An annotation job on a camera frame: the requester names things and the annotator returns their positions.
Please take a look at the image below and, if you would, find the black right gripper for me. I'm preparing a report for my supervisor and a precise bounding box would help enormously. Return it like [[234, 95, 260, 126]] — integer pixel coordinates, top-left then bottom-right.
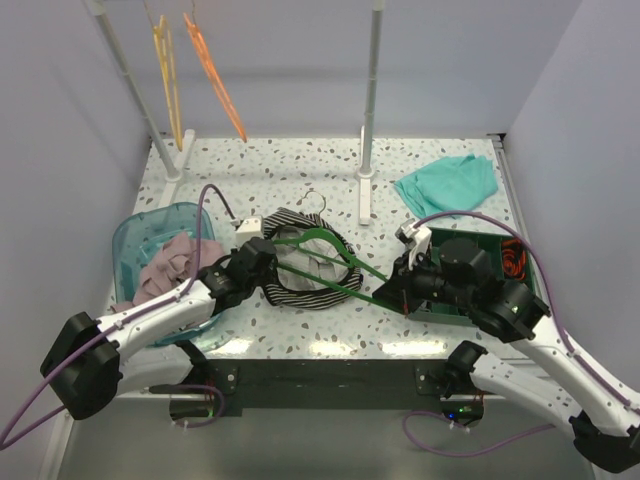
[[372, 248, 473, 313]]

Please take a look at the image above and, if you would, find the black white striped tank top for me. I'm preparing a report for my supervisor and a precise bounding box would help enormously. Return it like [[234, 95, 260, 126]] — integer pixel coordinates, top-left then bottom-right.
[[263, 207, 363, 311]]

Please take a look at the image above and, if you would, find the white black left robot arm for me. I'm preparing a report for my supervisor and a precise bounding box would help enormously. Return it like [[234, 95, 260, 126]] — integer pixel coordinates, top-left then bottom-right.
[[40, 237, 276, 420]]

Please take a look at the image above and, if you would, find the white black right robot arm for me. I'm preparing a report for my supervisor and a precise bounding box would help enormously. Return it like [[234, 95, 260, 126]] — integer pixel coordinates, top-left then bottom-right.
[[373, 238, 639, 473]]

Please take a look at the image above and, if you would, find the orange plastic hanger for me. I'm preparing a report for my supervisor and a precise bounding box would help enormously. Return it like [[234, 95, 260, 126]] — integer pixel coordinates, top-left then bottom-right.
[[183, 1, 248, 143]]

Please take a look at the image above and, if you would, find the yellow plastic hanger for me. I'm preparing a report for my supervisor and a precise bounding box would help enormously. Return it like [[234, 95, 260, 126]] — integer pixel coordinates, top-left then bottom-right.
[[143, 1, 184, 152]]

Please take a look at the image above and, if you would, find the mauve pink garment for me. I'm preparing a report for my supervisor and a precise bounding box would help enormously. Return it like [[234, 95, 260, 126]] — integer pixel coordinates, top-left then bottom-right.
[[111, 232, 197, 313]]

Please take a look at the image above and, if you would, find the translucent teal laundry basket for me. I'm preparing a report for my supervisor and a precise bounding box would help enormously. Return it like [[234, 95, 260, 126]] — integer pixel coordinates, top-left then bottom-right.
[[111, 201, 236, 351]]

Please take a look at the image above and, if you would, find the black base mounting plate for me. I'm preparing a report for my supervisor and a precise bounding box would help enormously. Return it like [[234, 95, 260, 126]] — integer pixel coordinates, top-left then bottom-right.
[[149, 357, 501, 419]]

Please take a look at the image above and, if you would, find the orange and navy rolled tie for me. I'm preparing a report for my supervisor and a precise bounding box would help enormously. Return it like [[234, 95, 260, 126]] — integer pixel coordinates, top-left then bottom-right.
[[501, 238, 527, 281]]

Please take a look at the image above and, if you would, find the green compartment tray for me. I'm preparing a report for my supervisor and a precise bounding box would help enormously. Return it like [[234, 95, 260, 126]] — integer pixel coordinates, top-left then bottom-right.
[[410, 229, 549, 338]]

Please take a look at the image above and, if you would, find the teal folded cloth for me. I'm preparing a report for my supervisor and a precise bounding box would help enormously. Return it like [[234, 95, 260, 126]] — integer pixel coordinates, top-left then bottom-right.
[[394, 154, 498, 219]]

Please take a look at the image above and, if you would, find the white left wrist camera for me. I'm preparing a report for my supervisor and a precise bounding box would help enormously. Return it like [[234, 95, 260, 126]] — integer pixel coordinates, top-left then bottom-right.
[[234, 215, 264, 248]]

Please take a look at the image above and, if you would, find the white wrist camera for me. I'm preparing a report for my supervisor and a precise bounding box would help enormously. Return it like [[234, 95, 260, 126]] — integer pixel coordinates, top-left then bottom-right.
[[234, 215, 264, 248], [395, 219, 432, 270]]

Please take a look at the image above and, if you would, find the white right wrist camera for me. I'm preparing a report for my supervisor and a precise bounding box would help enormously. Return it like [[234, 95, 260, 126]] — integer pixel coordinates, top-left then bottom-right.
[[395, 219, 432, 270]]

